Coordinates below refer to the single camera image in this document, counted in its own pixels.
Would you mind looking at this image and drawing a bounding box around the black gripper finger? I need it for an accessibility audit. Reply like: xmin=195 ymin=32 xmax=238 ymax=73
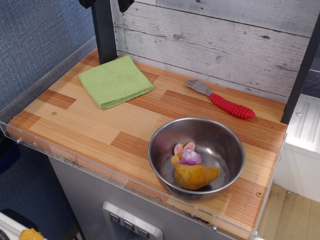
xmin=78 ymin=0 xmax=96 ymax=9
xmin=118 ymin=0 xmax=134 ymax=13

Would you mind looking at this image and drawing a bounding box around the green cloth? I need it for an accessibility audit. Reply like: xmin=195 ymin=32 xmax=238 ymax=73
xmin=78 ymin=55 xmax=155 ymax=109

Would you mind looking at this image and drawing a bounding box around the silver metal bowl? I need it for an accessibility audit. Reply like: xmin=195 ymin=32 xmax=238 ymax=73
xmin=147 ymin=117 xmax=246 ymax=201

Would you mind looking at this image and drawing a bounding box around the orange plush toy with flower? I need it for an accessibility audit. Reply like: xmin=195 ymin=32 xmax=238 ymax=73
xmin=170 ymin=142 xmax=220 ymax=190

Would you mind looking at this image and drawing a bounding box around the white ribbed cabinet right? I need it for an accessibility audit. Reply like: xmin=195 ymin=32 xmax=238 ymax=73
xmin=272 ymin=93 xmax=320 ymax=204

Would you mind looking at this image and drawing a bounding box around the silver button panel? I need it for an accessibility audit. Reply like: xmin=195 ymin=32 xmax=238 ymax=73
xmin=102 ymin=201 xmax=164 ymax=240

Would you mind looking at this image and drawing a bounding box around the yellow object bottom left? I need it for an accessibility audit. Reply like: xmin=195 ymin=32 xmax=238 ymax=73
xmin=18 ymin=228 xmax=45 ymax=240

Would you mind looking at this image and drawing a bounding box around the black vertical post left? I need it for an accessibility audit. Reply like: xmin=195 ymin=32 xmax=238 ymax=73
xmin=91 ymin=0 xmax=117 ymax=65

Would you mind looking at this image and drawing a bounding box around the black vertical post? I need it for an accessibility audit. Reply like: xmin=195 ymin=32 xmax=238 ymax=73
xmin=280 ymin=15 xmax=320 ymax=124
xmin=91 ymin=0 xmax=117 ymax=65

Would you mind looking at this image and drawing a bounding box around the fork with red handle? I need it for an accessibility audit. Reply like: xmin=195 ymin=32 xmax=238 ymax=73
xmin=184 ymin=79 xmax=256 ymax=119

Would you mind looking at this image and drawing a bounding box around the clear acrylic guard rail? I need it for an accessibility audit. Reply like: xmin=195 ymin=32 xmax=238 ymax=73
xmin=0 ymin=40 xmax=287 ymax=240

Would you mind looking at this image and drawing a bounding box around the black vertical post right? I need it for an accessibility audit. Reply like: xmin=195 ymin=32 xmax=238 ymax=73
xmin=280 ymin=15 xmax=320 ymax=124

